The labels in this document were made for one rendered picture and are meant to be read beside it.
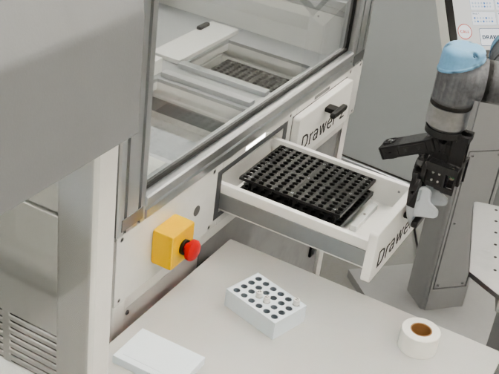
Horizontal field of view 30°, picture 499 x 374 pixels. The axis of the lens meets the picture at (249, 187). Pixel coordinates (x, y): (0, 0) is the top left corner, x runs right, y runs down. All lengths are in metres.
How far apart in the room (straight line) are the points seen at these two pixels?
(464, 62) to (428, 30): 1.88
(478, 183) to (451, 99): 1.20
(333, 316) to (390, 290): 1.36
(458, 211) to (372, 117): 0.95
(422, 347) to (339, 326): 0.16
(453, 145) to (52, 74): 1.01
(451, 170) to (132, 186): 0.57
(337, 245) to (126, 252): 0.41
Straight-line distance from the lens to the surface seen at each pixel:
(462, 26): 2.47
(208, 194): 1.79
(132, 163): 1.50
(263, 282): 1.73
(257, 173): 1.86
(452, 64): 1.63
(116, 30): 0.89
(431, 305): 3.05
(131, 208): 1.55
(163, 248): 1.64
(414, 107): 3.62
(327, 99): 2.16
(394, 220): 1.76
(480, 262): 2.00
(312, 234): 1.77
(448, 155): 1.72
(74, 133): 0.88
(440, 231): 2.89
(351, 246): 1.74
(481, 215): 2.16
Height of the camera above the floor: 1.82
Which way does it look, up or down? 30 degrees down
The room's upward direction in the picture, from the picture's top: 8 degrees clockwise
